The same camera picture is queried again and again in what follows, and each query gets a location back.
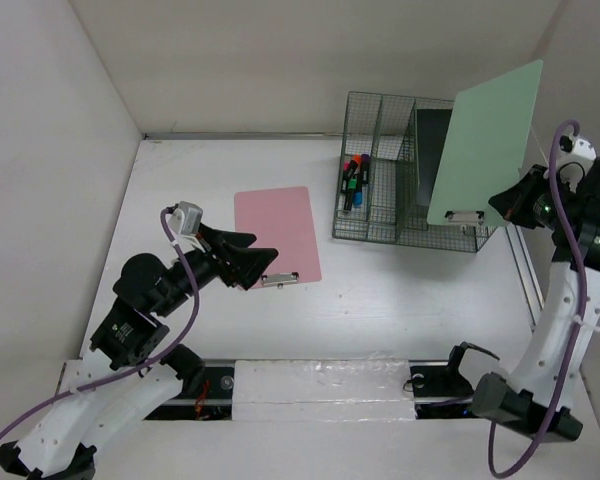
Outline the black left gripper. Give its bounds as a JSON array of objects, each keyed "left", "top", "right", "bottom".
[{"left": 156, "top": 221, "right": 278, "bottom": 315}]

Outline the pink clipboard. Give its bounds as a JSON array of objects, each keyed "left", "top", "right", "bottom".
[{"left": 234, "top": 186, "right": 322, "bottom": 288}]

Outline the green clipboard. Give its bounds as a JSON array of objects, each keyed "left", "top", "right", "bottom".
[{"left": 427, "top": 60, "right": 543, "bottom": 228}]

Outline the black clipboard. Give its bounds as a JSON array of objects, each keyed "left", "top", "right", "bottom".
[{"left": 416, "top": 109, "right": 452, "bottom": 207}]

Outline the green capped black highlighter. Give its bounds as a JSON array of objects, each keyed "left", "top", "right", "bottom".
[{"left": 344, "top": 178, "right": 358, "bottom": 211}]

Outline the orange capped black highlighter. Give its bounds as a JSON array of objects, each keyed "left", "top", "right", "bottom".
[{"left": 343, "top": 155, "right": 361, "bottom": 182}]

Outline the purple capped black highlighter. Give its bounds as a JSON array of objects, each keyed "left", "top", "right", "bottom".
[{"left": 360, "top": 154, "right": 371, "bottom": 185}]

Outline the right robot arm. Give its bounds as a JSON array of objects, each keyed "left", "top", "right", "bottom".
[{"left": 442, "top": 157, "right": 600, "bottom": 442}]

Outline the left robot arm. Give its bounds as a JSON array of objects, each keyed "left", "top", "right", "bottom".
[{"left": 0, "top": 225, "right": 278, "bottom": 479}]

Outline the pink capped black highlighter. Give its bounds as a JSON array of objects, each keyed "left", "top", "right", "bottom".
[{"left": 340, "top": 160, "right": 357, "bottom": 194}]

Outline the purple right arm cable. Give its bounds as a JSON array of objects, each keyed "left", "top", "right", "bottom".
[{"left": 488, "top": 119, "right": 592, "bottom": 479}]

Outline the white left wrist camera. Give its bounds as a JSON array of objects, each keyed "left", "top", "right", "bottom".
[{"left": 167, "top": 201, "right": 203, "bottom": 242}]

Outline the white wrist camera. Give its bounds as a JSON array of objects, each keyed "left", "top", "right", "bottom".
[
  {"left": 557, "top": 134, "right": 597, "bottom": 175},
  {"left": 167, "top": 201, "right": 203, "bottom": 242}
]

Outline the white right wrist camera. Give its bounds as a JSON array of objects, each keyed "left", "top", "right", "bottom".
[{"left": 557, "top": 134, "right": 597, "bottom": 175}]

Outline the green wire mesh organizer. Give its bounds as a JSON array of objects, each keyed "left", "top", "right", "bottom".
[{"left": 332, "top": 91, "right": 495, "bottom": 253}]

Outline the black mounting rail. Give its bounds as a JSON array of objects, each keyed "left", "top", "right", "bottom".
[{"left": 148, "top": 358, "right": 473, "bottom": 423}]

